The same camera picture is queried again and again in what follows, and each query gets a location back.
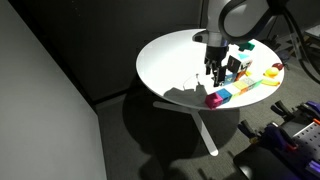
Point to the flat metal base plate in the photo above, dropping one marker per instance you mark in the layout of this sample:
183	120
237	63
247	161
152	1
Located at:
260	165

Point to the dark red plum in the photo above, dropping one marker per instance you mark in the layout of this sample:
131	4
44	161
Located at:
278	66

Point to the orange block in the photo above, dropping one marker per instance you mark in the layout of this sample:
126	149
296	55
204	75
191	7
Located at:
240	86

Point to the light green block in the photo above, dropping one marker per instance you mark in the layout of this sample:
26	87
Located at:
234	90

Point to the grey block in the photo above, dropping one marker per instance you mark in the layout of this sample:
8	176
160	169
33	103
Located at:
249	82

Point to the pink block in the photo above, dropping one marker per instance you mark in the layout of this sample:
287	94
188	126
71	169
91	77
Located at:
213	100

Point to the white cube with teal triangle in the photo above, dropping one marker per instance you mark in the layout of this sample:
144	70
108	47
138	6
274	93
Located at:
246	61

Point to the orange tipped clamp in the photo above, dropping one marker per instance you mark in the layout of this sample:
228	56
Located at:
316	121

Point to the blue block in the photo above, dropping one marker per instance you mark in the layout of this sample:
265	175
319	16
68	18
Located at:
225	94

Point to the white table base legs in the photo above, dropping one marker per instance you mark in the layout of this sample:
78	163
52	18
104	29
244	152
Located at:
203	130

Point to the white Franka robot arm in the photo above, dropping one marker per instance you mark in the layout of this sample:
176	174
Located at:
246	20

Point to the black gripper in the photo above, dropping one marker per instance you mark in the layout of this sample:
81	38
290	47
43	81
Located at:
216	55

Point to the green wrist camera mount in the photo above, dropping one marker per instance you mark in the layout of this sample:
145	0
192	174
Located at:
246	45

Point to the black clamp with blue grip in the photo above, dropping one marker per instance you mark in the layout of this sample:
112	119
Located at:
278	136

